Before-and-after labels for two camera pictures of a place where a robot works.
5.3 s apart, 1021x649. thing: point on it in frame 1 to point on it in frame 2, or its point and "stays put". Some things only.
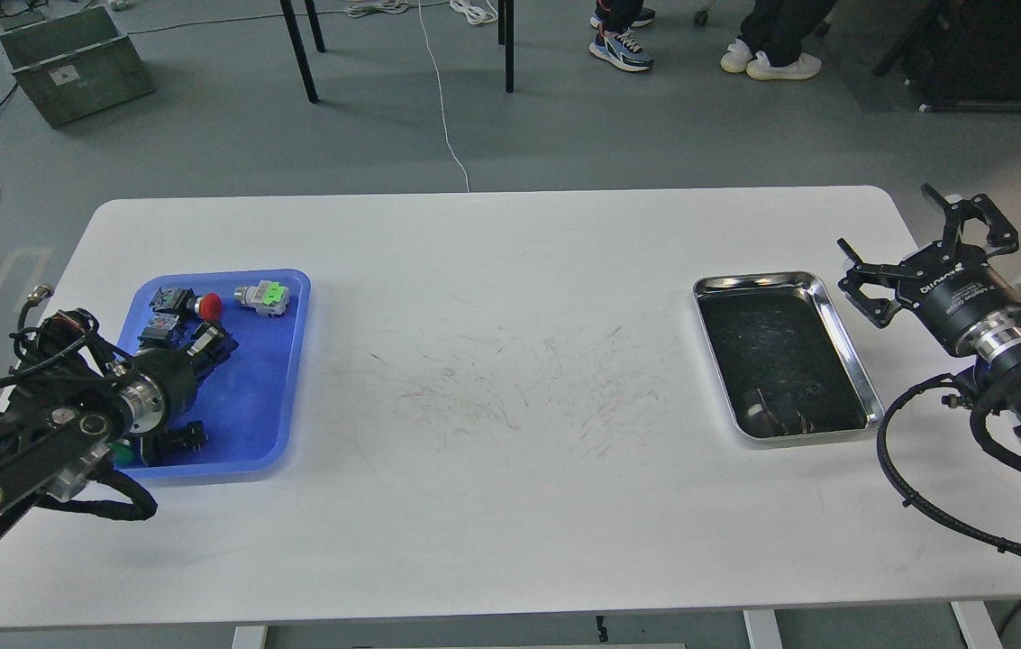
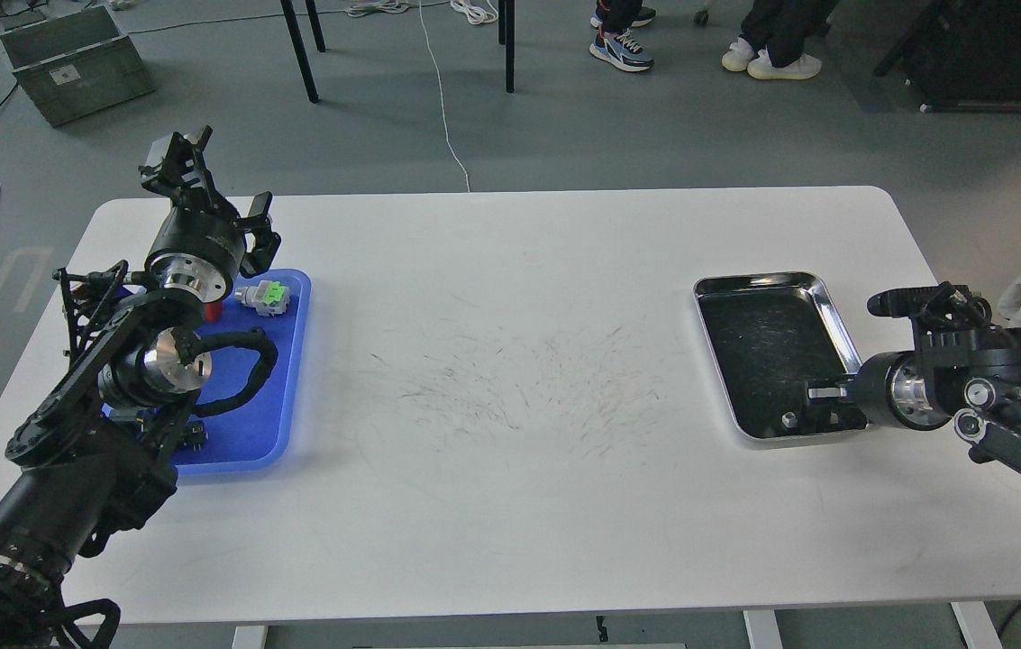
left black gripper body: x=176 y=376 to x=199 y=248
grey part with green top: x=269 y=298 stays put
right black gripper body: x=951 y=287 to x=894 y=387
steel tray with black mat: x=788 y=370 stays put
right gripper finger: x=1001 y=235 to x=824 y=419
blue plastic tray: x=247 y=404 stays put
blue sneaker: x=623 y=50 stays put
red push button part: x=209 y=306 stays put
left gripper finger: x=218 y=351 to x=266 y=241
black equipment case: x=995 y=55 stays put
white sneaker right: x=806 y=66 stays put
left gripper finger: x=205 y=333 to x=183 y=173
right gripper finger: x=879 y=312 to x=843 y=392
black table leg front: x=308 y=82 stays put
